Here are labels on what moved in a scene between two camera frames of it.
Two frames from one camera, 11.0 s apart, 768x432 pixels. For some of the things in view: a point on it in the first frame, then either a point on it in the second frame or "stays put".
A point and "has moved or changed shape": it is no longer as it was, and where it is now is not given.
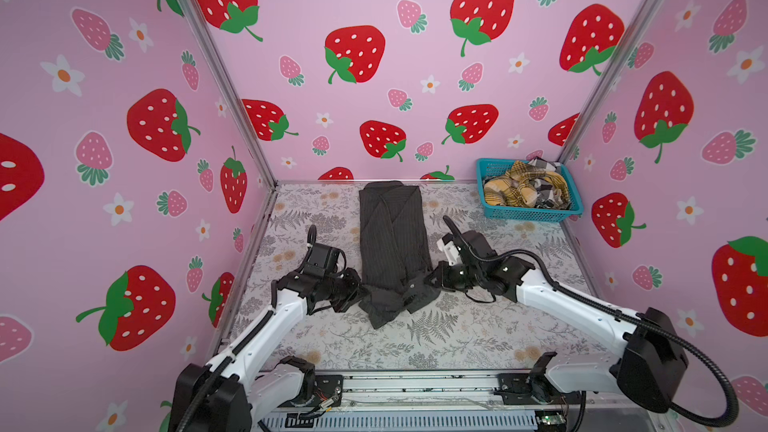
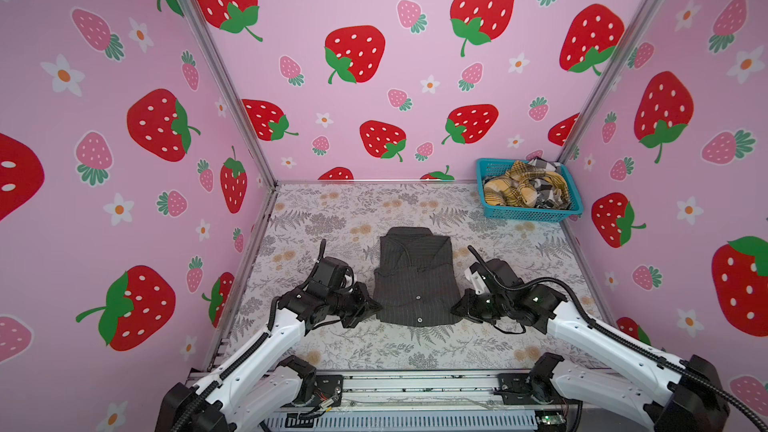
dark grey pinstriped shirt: x=395 y=251 has moved or changed shape
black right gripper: x=439 y=278 -> x=464 y=307
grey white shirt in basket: x=547 y=194 stays put
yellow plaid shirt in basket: x=514 y=188 stays put
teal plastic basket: x=487 y=167 stays put
